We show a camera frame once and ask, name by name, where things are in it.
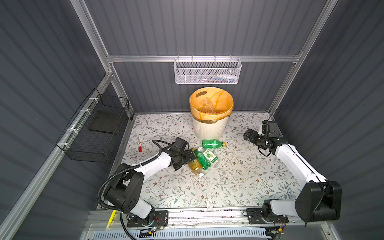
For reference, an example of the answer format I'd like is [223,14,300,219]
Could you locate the green bottle yellow cap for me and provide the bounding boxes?
[202,140,227,149]

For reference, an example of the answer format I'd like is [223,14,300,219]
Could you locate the tubes in white basket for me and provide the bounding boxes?
[195,74,238,83]

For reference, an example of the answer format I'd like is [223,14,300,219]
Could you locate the amber bottle red label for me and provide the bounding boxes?
[188,148,203,175]

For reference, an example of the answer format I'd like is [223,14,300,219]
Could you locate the yellow marker pen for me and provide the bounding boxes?
[106,210,117,231]

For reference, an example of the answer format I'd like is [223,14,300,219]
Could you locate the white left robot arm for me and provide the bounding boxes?
[97,137,196,225]

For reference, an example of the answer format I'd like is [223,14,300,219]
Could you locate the black wire mesh basket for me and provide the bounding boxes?
[56,89,131,163]

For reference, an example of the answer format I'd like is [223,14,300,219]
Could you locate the white paper tag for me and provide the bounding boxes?
[206,198,214,211]

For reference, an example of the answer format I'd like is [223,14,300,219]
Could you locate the red white marker pen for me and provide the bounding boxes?
[138,135,142,153]

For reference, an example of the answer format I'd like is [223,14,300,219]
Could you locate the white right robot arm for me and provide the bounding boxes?
[243,120,342,224]

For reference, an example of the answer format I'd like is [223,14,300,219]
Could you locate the orange bin liner bag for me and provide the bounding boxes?
[190,87,234,122]

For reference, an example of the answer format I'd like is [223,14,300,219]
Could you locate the green crushed bottle white label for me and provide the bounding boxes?
[193,147,219,170]

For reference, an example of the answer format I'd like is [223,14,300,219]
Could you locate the white ribbed trash bin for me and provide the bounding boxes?
[192,116,229,140]

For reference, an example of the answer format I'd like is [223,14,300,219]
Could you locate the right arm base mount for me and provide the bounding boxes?
[243,207,289,225]

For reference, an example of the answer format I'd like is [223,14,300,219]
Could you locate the white wire mesh basket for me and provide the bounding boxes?
[173,57,242,85]

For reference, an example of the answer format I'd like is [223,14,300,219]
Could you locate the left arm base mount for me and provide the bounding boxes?
[126,210,169,229]

